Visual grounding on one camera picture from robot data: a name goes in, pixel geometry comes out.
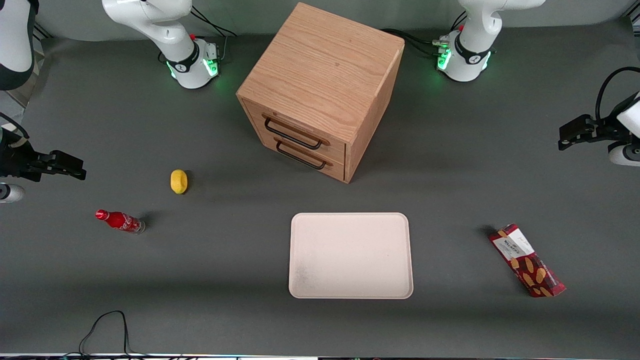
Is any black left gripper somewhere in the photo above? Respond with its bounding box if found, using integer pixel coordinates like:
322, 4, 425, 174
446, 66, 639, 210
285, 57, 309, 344
558, 107, 633, 151

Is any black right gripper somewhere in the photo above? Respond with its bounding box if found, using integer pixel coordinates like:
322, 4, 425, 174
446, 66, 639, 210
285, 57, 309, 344
0, 129, 87, 182

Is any red cookie box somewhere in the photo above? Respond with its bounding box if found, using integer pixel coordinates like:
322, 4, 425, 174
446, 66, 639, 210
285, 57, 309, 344
488, 223, 567, 298

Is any cream rectangular tray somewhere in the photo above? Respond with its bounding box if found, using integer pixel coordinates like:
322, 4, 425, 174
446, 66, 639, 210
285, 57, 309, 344
288, 212, 415, 300

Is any red cola bottle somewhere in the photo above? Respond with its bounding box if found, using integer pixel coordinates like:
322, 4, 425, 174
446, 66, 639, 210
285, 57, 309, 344
95, 209, 146, 235

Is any yellow lemon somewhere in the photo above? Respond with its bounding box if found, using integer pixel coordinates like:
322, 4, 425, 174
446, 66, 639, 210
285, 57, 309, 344
170, 169, 189, 194

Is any wooden drawer front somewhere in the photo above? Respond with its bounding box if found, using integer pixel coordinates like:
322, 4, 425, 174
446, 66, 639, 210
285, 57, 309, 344
242, 98, 348, 166
248, 121, 347, 183

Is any wooden drawer cabinet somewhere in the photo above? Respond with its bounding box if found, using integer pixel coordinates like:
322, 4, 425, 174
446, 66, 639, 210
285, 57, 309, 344
236, 2, 406, 184

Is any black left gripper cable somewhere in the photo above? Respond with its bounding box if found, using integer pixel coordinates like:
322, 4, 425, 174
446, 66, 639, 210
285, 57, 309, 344
594, 66, 640, 122

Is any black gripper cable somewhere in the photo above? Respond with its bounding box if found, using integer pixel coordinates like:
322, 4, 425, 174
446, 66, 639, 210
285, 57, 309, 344
0, 112, 30, 141
594, 66, 640, 122

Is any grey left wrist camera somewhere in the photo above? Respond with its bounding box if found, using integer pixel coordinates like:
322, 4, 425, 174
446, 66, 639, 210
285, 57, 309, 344
608, 141, 640, 167

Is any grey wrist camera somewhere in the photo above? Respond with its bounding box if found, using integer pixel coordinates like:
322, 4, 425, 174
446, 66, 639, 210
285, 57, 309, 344
0, 183, 25, 203
608, 141, 640, 167

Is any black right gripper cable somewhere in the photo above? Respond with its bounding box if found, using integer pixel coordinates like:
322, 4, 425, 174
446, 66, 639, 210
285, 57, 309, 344
0, 112, 30, 141

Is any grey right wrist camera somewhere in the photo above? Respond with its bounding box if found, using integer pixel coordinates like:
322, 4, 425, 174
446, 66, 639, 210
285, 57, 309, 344
0, 183, 25, 203

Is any black looped table cable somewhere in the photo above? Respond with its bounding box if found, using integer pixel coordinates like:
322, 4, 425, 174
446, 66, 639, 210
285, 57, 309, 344
64, 310, 152, 359

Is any black left arm base cable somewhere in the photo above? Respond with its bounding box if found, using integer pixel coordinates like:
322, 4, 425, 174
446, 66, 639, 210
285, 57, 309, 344
381, 11, 469, 60

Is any black arm base cable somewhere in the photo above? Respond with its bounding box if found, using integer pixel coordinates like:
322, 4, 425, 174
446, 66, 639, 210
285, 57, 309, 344
381, 11, 469, 60
190, 5, 239, 61

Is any black right arm base cable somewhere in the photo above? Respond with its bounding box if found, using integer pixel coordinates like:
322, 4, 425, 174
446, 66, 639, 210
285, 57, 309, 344
190, 5, 239, 61

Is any black metal drawer handle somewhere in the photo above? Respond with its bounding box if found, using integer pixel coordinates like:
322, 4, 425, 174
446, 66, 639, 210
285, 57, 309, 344
274, 139, 334, 171
263, 116, 331, 151

